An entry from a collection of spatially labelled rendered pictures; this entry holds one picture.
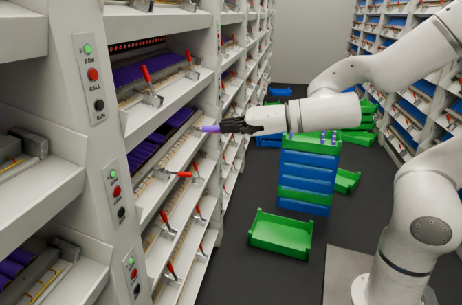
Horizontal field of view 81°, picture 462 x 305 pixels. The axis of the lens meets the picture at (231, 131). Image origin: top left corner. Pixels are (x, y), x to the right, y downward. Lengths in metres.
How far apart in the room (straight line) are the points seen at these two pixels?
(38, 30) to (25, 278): 0.33
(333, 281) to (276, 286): 0.42
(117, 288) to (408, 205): 0.57
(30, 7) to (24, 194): 0.21
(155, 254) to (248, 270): 0.68
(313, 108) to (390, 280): 0.46
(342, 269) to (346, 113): 0.55
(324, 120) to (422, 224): 0.27
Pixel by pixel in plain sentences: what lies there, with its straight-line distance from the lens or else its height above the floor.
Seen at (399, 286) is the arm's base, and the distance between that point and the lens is 0.85.
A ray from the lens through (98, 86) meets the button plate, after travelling 0.43.
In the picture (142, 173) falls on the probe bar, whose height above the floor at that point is 0.73.
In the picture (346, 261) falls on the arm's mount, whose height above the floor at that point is 0.33.
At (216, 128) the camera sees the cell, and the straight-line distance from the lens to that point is 0.72.
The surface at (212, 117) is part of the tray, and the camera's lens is 1.08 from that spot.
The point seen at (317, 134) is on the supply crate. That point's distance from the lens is 1.67.
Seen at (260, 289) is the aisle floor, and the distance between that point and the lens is 1.34.
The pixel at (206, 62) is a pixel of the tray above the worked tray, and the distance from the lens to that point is 1.03.
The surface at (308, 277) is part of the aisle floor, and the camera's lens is 1.41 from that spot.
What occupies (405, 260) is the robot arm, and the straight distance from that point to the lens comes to 0.80.
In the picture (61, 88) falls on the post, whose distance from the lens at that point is 0.40.
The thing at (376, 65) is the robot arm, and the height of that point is 0.98.
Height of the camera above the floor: 1.07
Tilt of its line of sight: 24 degrees down
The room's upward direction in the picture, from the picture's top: straight up
